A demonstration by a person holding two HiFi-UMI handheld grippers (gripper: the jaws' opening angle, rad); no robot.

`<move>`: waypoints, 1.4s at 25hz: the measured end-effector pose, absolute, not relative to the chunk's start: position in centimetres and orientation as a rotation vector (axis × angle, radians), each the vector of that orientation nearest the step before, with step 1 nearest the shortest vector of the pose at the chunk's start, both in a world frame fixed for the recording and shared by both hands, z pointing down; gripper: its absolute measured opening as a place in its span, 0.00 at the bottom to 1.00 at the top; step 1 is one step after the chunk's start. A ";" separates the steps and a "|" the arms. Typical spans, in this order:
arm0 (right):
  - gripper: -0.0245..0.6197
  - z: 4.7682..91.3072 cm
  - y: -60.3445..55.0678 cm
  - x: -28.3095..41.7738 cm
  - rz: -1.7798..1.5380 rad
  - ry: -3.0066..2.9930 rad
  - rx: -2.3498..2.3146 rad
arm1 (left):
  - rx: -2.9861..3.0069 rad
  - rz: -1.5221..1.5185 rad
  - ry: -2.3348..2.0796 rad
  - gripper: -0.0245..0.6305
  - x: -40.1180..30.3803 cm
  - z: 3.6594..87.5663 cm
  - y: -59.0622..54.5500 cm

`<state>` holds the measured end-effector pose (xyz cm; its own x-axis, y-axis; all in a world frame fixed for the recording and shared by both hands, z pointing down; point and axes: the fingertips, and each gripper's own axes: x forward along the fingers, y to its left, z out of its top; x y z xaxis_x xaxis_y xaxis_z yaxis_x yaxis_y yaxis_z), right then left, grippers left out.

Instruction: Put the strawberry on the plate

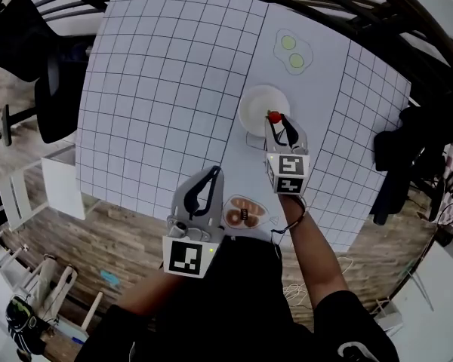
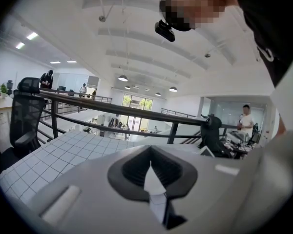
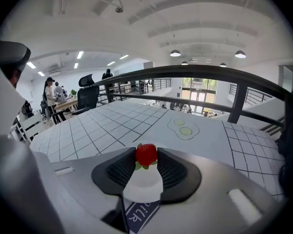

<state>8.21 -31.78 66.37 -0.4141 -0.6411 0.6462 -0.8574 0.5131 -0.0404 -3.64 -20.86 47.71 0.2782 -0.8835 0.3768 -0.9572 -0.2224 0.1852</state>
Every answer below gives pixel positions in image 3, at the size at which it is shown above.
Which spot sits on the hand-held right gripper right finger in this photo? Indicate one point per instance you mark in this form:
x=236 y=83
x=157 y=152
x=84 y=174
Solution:
x=180 y=179

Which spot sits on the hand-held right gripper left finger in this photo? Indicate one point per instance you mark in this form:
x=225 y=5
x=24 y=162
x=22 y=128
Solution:
x=112 y=177

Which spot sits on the red strawberry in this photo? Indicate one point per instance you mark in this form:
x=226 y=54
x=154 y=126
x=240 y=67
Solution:
x=146 y=154

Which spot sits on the white grid print mat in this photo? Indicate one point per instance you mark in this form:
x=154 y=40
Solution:
x=107 y=130

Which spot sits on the blue carton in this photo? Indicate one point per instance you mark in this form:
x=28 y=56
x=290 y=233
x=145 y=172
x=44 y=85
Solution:
x=139 y=216

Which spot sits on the black office chair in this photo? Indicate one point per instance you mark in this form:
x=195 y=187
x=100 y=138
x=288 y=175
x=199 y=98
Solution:
x=88 y=99

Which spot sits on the glass entrance doors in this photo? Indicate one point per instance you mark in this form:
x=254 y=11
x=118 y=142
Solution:
x=197 y=95

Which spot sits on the wooden desk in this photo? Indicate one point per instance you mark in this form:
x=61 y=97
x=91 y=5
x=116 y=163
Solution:
x=66 y=103

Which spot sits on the green potted plant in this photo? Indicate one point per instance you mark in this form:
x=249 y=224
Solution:
x=73 y=92

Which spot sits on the white slatted chair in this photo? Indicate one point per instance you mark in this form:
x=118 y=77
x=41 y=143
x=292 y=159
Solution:
x=32 y=128

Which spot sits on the black metal railing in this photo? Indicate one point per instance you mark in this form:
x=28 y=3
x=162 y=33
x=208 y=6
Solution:
x=197 y=71

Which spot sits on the black dome pendant lamp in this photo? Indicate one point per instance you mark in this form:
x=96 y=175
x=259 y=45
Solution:
x=184 y=63
x=223 y=65
x=240 y=54
x=175 y=53

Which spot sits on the group of ceiling light strips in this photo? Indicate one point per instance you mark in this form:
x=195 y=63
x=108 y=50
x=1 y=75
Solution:
x=80 y=54

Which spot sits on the white head-worn headset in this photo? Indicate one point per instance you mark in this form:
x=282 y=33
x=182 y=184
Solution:
x=9 y=53

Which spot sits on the grey ceiling pipe fixture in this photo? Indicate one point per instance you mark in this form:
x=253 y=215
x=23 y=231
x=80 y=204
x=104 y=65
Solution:
x=119 y=9

